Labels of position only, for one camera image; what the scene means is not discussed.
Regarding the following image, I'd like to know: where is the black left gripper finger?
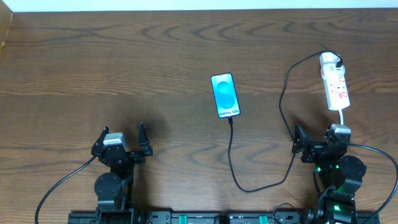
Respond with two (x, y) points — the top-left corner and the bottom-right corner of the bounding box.
(92, 126), (109, 152)
(137, 122), (152, 152)

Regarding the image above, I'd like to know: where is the black USB charging cable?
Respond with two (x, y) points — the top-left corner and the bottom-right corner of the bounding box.
(227, 50), (344, 194)

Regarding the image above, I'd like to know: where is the blue Galaxy smartphone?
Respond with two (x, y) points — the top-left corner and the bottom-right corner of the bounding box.
(211, 73), (241, 119)

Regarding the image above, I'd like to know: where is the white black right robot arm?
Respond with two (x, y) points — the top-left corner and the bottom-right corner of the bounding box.
(292, 124), (367, 224)

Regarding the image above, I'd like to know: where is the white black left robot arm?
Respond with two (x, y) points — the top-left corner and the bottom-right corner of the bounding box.
(91, 122), (153, 224)

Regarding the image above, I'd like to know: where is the white power strip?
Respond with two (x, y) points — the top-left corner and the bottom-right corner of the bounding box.
(320, 52), (350, 111)

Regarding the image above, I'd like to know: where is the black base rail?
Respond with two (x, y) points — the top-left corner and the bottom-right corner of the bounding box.
(67, 210), (380, 224)

